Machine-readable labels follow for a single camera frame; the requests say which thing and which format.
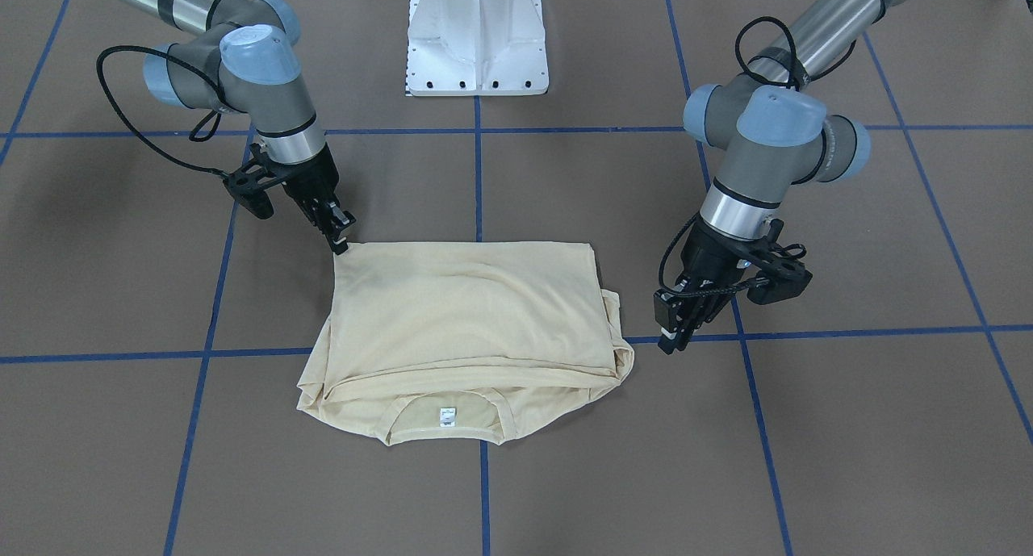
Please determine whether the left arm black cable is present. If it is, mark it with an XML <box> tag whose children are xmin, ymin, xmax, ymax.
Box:
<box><xmin>658</xmin><ymin>16</ymin><xmax>816</xmax><ymax>307</ymax></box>

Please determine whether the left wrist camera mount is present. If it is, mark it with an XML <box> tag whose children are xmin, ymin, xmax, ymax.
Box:
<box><xmin>728</xmin><ymin>218</ymin><xmax>813</xmax><ymax>305</ymax></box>

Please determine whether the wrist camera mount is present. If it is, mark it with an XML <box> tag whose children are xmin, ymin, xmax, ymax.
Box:
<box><xmin>728</xmin><ymin>218</ymin><xmax>813</xmax><ymax>305</ymax></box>
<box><xmin>221</xmin><ymin>143</ymin><xmax>291</xmax><ymax>220</ymax></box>

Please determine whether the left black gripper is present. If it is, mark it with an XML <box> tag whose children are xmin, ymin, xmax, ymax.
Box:
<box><xmin>654</xmin><ymin>217</ymin><xmax>763</xmax><ymax>356</ymax></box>

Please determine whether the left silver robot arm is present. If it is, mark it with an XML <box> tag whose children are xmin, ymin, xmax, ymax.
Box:
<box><xmin>654</xmin><ymin>0</ymin><xmax>906</xmax><ymax>354</ymax></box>

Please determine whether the cream long-sleeve printed shirt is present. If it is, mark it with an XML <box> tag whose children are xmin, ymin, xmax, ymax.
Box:
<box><xmin>296</xmin><ymin>242</ymin><xmax>635</xmax><ymax>446</ymax></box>

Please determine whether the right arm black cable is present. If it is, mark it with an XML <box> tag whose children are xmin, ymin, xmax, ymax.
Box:
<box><xmin>95</xmin><ymin>44</ymin><xmax>243</xmax><ymax>178</ymax></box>

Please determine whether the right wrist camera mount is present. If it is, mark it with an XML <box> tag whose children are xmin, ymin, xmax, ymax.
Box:
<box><xmin>221</xmin><ymin>143</ymin><xmax>291</xmax><ymax>220</ymax></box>

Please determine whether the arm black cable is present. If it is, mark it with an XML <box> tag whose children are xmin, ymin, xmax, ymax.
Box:
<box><xmin>658</xmin><ymin>16</ymin><xmax>816</xmax><ymax>307</ymax></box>
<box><xmin>95</xmin><ymin>44</ymin><xmax>243</xmax><ymax>178</ymax></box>

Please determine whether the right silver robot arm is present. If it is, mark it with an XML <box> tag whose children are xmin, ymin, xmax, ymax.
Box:
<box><xmin>121</xmin><ymin>0</ymin><xmax>355</xmax><ymax>255</ymax></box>

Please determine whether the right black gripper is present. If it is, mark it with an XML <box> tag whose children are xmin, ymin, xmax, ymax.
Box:
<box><xmin>280</xmin><ymin>144</ymin><xmax>356</xmax><ymax>255</ymax></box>

